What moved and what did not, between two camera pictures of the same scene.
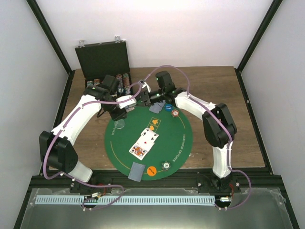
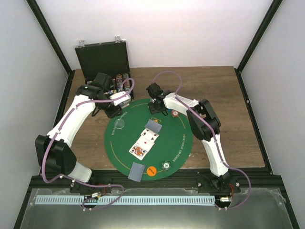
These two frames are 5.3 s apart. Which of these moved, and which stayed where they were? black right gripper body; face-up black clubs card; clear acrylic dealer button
Moved: black right gripper body
Stayed: face-up black clubs card; clear acrylic dealer button
